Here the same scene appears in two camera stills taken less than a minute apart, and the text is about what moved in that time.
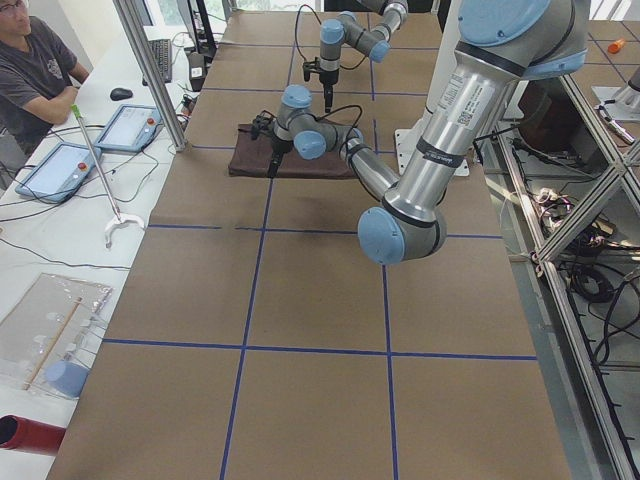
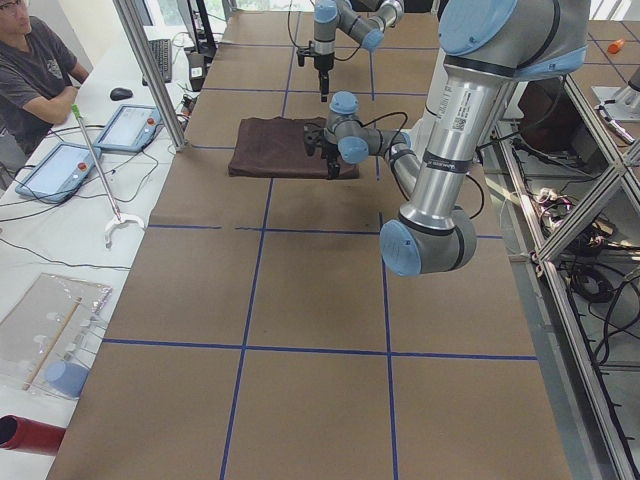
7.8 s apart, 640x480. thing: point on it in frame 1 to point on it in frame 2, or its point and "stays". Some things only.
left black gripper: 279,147 to 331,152
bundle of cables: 552,207 stays
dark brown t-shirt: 252,157 stays
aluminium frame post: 153,73 stays
